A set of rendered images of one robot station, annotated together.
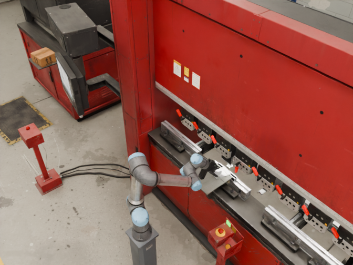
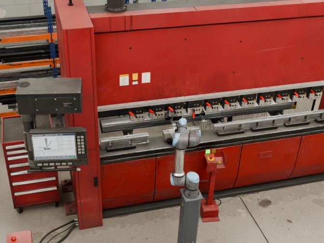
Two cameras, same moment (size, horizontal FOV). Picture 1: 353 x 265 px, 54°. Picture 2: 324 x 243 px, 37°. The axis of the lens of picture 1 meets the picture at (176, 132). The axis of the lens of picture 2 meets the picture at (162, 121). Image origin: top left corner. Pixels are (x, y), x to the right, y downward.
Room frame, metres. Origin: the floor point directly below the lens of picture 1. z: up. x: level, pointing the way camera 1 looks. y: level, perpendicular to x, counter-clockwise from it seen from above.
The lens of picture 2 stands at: (0.41, 3.46, 3.86)
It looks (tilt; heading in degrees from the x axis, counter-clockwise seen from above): 34 degrees down; 293
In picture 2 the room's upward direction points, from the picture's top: 3 degrees clockwise
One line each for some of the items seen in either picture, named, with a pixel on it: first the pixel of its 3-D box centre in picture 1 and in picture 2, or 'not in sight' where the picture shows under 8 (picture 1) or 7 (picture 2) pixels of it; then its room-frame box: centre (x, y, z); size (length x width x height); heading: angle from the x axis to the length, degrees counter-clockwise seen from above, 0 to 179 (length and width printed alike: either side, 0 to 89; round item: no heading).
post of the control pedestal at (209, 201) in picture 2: (220, 263); (211, 185); (1.39, -0.37, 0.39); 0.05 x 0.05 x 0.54; 33
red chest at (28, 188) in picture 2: not in sight; (32, 164); (3.22, 0.30, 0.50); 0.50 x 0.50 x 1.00; 40
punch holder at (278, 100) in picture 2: not in sight; (281, 94); (0.94, -1.14, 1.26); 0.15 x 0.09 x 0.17; 40
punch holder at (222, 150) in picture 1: (226, 144); (175, 107); (1.86, -0.37, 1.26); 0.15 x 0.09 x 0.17; 40
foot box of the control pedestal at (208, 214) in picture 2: not in sight; (209, 209); (1.37, -0.34, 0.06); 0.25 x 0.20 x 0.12; 123
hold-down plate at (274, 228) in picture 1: (279, 234); (230, 132); (1.34, -0.73, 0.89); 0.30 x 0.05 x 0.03; 40
